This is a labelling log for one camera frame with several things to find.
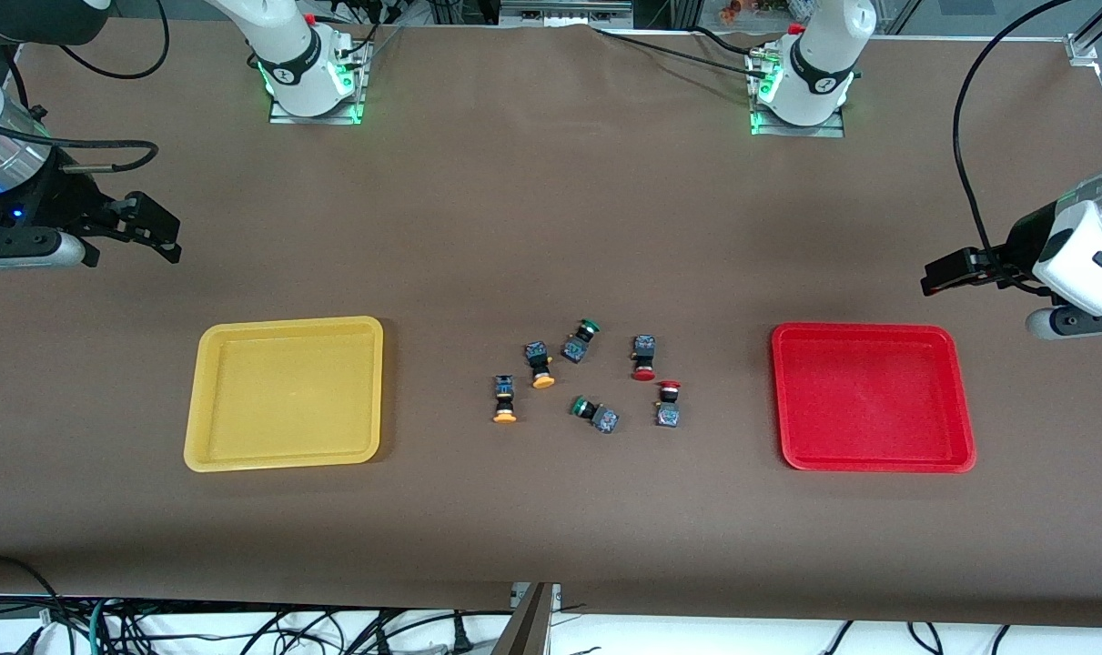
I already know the teal floor cable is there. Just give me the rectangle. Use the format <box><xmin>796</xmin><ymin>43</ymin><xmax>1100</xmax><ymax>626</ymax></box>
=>
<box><xmin>89</xmin><ymin>596</ymin><xmax>119</xmax><ymax>655</ymax></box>

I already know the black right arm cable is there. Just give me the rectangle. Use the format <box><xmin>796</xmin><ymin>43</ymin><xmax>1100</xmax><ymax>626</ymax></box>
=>
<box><xmin>5</xmin><ymin>0</ymin><xmax>169</xmax><ymax>174</ymax></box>

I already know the colourful background object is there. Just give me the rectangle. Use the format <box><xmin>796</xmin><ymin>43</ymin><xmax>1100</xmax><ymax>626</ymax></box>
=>
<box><xmin>719</xmin><ymin>0</ymin><xmax>788</xmax><ymax>24</ymax></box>

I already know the aluminium frame rail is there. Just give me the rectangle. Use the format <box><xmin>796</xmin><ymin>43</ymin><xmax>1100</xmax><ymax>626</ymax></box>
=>
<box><xmin>500</xmin><ymin>0</ymin><xmax>633</xmax><ymax>28</ymax></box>

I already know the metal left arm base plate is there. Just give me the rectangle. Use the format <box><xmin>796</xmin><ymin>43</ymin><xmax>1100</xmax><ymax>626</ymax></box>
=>
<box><xmin>749</xmin><ymin>50</ymin><xmax>847</xmax><ymax>139</ymax></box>

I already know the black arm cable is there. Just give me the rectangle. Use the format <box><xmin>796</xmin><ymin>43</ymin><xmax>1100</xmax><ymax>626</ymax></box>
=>
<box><xmin>5</xmin><ymin>0</ymin><xmax>169</xmax><ymax>174</ymax></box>
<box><xmin>951</xmin><ymin>0</ymin><xmax>1075</xmax><ymax>294</ymax></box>

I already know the black power cable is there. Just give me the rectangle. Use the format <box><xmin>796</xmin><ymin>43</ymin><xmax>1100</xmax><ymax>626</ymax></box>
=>
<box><xmin>594</xmin><ymin>25</ymin><xmax>772</xmax><ymax>74</ymax></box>

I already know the yellow plastic tray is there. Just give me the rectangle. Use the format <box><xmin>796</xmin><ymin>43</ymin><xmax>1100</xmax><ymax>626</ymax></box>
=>
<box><xmin>183</xmin><ymin>316</ymin><xmax>385</xmax><ymax>474</ymax></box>

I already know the brown table cover sheet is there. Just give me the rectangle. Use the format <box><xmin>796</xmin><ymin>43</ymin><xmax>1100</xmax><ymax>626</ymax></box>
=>
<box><xmin>0</xmin><ymin>18</ymin><xmax>1102</xmax><ymax>629</ymax></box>

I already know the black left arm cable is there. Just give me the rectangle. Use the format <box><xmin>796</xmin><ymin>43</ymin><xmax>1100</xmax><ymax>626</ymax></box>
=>
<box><xmin>951</xmin><ymin>0</ymin><xmax>1075</xmax><ymax>294</ymax></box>

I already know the yellow push button switch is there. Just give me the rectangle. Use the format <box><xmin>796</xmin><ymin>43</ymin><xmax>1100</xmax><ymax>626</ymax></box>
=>
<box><xmin>523</xmin><ymin>340</ymin><xmax>557</xmax><ymax>390</ymax></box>
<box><xmin>491</xmin><ymin>374</ymin><xmax>519</xmax><ymax>426</ymax></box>

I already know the green push button switch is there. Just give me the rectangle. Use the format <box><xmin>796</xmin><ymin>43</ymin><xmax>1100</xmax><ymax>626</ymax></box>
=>
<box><xmin>561</xmin><ymin>319</ymin><xmax>603</xmax><ymax>364</ymax></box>
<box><xmin>570</xmin><ymin>396</ymin><xmax>621</xmax><ymax>435</ymax></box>

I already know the red plastic tray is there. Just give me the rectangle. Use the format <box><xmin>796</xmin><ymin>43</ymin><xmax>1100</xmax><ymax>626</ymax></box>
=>
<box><xmin>770</xmin><ymin>322</ymin><xmax>977</xmax><ymax>474</ymax></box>

